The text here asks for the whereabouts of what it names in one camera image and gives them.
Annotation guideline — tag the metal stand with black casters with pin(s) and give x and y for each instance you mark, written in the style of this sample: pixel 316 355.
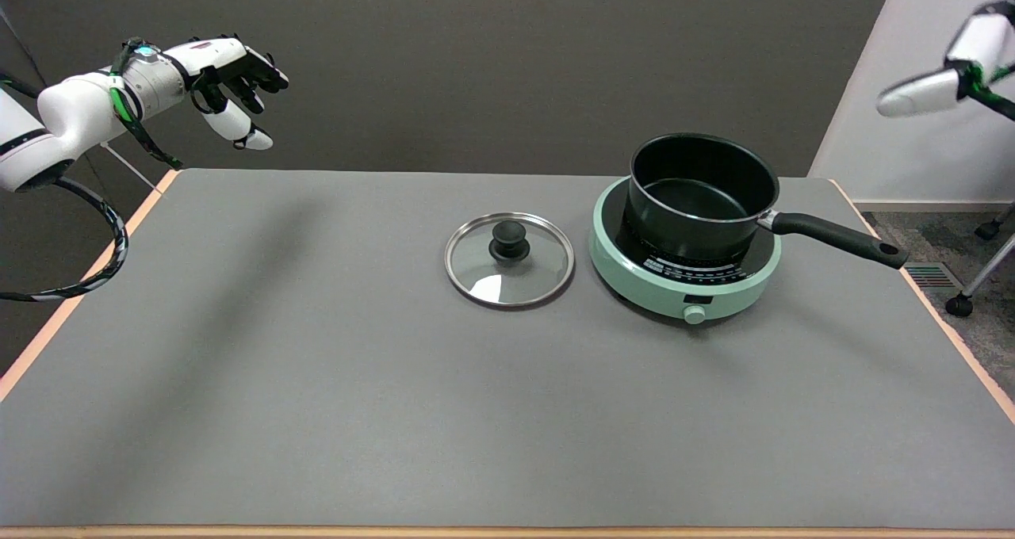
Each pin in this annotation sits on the metal stand with black casters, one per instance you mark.
pixel 959 305

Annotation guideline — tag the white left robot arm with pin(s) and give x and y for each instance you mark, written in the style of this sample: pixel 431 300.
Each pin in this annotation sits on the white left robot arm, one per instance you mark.
pixel 71 111

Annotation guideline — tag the glass lid with black knob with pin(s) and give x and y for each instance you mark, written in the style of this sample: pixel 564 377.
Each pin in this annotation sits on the glass lid with black knob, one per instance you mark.
pixel 509 242

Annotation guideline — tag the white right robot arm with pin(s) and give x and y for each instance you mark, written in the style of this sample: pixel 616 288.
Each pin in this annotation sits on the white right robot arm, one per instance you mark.
pixel 920 95

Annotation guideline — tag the metal floor vent grille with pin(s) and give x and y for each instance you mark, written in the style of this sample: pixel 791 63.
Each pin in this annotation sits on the metal floor vent grille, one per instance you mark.
pixel 934 276

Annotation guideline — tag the mint green induction cooker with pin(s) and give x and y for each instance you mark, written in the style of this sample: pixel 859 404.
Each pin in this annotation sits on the mint green induction cooker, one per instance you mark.
pixel 634 277

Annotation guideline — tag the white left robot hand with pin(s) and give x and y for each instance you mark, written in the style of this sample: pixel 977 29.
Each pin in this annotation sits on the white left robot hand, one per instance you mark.
pixel 214 55

